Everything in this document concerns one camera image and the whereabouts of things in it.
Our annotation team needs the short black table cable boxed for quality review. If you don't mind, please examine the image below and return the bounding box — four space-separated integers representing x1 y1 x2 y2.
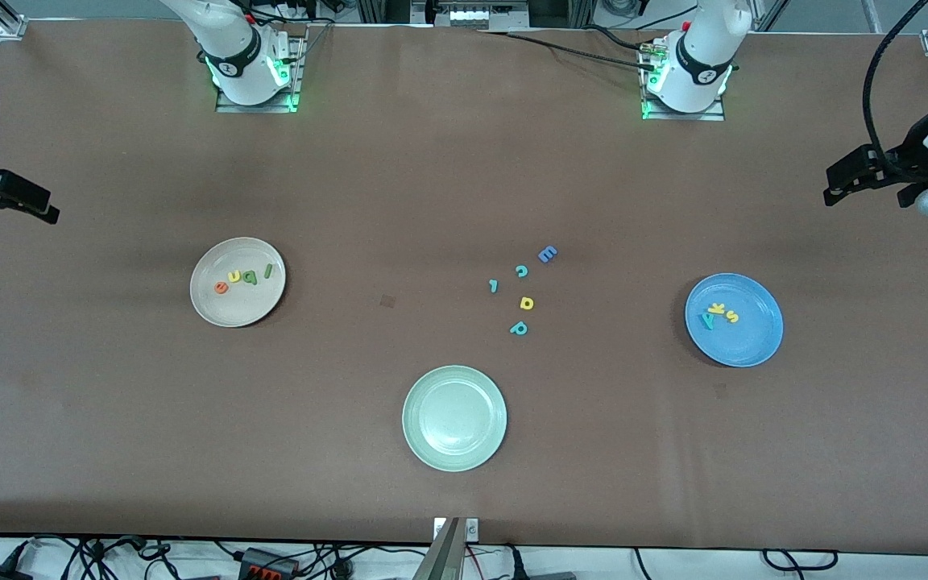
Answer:
581 24 658 53

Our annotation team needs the grey terminal block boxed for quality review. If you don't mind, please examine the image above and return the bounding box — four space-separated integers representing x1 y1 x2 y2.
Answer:
449 8 529 29

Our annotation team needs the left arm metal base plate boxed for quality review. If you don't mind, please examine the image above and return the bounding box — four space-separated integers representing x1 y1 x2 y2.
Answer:
641 36 727 122

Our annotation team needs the beige brown plate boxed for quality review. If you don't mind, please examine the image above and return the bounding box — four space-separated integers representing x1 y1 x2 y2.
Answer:
190 237 287 329

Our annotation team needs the grey metal bar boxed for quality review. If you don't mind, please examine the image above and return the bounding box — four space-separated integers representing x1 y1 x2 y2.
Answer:
412 517 465 580

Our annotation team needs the black looped cable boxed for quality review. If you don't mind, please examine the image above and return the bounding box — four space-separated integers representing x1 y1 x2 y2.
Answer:
762 549 839 573

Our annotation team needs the black orange power box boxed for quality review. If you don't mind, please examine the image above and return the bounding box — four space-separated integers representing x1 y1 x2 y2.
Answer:
238 548 300 578

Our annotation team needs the blue plate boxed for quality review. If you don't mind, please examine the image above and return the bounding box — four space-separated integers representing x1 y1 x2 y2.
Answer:
685 273 785 368

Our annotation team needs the black tangled cable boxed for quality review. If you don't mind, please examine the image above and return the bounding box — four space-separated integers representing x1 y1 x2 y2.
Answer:
21 535 191 580

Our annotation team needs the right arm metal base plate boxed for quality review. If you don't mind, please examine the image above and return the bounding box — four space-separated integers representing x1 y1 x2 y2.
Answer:
216 28 308 114

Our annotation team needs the long black table cable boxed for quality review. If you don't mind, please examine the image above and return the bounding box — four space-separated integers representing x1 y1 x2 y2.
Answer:
476 29 658 70

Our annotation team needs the pale green plate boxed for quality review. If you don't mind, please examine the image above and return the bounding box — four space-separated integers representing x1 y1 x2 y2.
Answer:
402 365 508 473

